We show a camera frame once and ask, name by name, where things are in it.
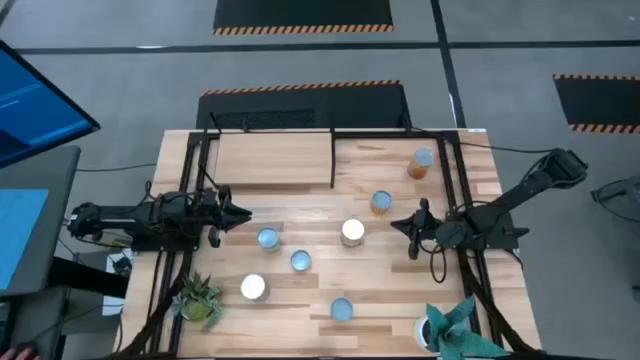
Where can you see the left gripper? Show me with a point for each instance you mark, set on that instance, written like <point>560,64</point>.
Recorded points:
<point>212,210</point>

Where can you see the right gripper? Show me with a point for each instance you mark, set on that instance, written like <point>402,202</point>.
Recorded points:
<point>425,225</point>

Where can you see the yellow bean-pattern can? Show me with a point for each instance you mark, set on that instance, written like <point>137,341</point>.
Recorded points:
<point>381,201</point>

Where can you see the magenta chicken soup can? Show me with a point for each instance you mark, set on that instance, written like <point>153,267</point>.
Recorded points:
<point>268,238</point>

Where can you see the green peas can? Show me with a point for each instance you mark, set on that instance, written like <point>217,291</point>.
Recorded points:
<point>352,231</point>

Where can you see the orange can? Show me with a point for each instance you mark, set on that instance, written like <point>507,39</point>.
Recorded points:
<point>419,167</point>

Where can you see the teal tomatoes can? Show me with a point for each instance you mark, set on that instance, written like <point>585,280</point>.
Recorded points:
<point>254,286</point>

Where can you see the yellow eggs can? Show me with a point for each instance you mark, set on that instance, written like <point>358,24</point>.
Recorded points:
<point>301,260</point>

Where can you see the pink and blue corn can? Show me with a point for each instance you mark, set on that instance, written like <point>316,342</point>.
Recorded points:
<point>341,308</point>

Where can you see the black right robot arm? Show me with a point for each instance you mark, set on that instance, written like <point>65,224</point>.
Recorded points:
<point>505,205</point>

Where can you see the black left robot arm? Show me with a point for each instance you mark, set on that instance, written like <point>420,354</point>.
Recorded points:
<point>125,217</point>

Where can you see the green succulent plant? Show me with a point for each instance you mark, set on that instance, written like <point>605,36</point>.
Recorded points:
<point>197,302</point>

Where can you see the teal plant in white pot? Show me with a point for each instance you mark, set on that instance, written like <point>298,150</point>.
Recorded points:
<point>452,330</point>

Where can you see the black hazard-striped floor mat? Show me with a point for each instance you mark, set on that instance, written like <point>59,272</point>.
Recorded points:
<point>350,107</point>
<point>600,102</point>
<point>302,15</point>

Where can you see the white box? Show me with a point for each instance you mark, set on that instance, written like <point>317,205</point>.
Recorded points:
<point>114,300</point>

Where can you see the grey desk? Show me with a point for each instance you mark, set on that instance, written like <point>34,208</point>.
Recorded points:
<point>60,170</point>

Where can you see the light blue flat panel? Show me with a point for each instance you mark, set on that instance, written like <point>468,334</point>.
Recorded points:
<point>20,235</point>

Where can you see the blue computer monitor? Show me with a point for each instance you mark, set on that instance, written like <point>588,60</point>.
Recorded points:
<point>35,100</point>

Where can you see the person's hand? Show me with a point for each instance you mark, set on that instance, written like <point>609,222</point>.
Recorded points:
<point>17,354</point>

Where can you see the wooden shelf black metal frame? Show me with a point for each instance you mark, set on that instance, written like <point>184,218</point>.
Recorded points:
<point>272,160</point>

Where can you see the black aluminium table frame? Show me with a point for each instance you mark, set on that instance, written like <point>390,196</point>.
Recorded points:
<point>385,134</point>

